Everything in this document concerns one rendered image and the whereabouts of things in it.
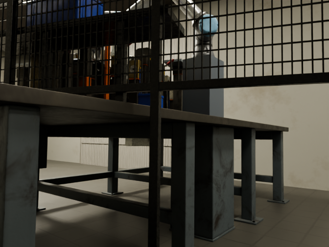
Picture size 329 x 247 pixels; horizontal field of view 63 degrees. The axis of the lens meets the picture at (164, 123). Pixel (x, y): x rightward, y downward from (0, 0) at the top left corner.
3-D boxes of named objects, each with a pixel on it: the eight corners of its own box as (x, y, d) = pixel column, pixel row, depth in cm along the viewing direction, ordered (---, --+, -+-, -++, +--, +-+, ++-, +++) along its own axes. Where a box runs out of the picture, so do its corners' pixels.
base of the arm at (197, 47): (219, 61, 181) (219, 46, 182) (208, 55, 169) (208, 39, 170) (199, 64, 191) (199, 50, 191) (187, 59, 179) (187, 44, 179)
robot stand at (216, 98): (223, 121, 180) (223, 61, 182) (209, 119, 164) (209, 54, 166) (197, 121, 192) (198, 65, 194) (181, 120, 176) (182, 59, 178)
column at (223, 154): (235, 228, 177) (234, 127, 180) (213, 242, 153) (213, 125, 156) (194, 219, 196) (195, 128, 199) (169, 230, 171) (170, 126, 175)
